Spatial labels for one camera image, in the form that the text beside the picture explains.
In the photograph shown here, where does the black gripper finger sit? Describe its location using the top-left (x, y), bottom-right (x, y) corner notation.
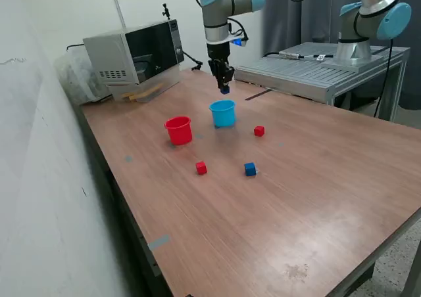
top-left (208, 58), bottom-right (223, 88)
top-left (216, 59), bottom-right (235, 89)

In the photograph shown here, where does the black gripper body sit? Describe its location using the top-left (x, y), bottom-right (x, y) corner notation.
top-left (206, 40), bottom-right (232, 62)

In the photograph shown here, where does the aluminium robot base table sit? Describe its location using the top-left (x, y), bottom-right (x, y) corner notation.
top-left (232, 41), bottom-right (411, 123)

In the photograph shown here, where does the dark metal strip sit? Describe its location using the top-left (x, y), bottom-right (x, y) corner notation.
top-left (245, 89), bottom-right (273, 101)

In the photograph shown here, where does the blue cup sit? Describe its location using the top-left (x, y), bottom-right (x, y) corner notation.
top-left (209, 99), bottom-right (237, 129)

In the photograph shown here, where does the silver cylindrical device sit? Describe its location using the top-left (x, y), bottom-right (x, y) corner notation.
top-left (278, 50), bottom-right (306, 60)

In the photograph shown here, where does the wooden stick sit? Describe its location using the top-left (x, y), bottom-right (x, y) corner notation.
top-left (121, 82), bottom-right (164, 99)
top-left (128, 90), bottom-right (156, 102)

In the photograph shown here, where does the red cup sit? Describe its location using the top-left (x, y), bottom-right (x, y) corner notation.
top-left (164, 116), bottom-right (193, 146)

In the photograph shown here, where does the grey curtain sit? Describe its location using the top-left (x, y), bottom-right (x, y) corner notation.
top-left (261, 0), bottom-right (421, 110)

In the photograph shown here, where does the silver microwave oven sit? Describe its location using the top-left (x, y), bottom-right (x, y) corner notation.
top-left (82, 18), bottom-right (185, 87)

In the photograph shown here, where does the white thin rod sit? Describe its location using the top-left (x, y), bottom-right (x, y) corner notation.
top-left (113, 0), bottom-right (127, 28)

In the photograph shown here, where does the large blue-grey tape piece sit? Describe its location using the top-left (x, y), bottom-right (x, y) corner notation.
top-left (147, 234), bottom-right (171, 252)

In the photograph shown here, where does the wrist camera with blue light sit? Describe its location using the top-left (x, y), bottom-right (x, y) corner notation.
top-left (229, 35), bottom-right (249, 49)

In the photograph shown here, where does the black cable with white tag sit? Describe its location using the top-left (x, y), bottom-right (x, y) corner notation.
top-left (262, 51), bottom-right (335, 62)

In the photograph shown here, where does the black hanging cable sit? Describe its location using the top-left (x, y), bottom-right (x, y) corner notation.
top-left (371, 37), bottom-right (395, 118)

